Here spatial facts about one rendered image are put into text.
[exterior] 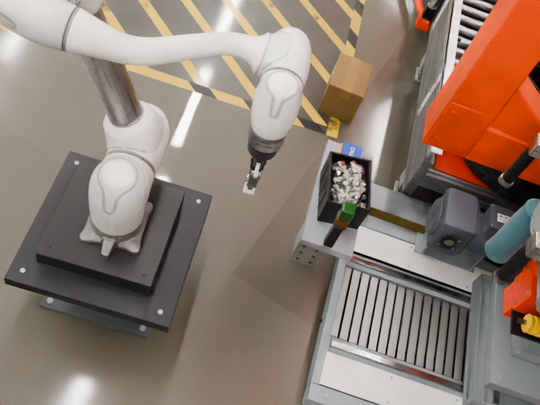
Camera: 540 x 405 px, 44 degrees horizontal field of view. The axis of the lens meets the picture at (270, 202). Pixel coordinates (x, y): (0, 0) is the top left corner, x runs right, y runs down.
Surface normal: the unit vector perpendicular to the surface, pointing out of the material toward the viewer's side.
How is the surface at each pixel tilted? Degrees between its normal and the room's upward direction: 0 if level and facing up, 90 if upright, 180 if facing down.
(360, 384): 0
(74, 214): 3
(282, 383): 0
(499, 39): 90
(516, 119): 90
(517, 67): 90
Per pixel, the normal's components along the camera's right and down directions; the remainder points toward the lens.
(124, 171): 0.17, -0.42
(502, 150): -0.25, 0.77
